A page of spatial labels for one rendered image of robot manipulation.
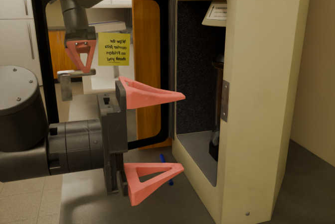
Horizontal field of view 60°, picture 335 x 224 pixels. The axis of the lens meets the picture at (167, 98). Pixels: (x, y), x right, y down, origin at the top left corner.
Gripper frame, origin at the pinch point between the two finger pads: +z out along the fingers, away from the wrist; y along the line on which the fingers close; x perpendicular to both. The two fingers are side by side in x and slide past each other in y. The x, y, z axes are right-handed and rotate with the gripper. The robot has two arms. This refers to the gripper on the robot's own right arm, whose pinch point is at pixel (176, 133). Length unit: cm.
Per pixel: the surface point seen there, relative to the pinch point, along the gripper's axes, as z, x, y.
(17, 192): -67, 180, -120
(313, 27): 55, 40, 9
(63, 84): -15.0, 32.7, -0.9
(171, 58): 11.7, 40.7, 2.0
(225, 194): 12.5, 9.0, -17.9
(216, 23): 14.0, 19.8, 12.1
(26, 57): -102, 497, -67
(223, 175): 12.1, 9.6, -14.1
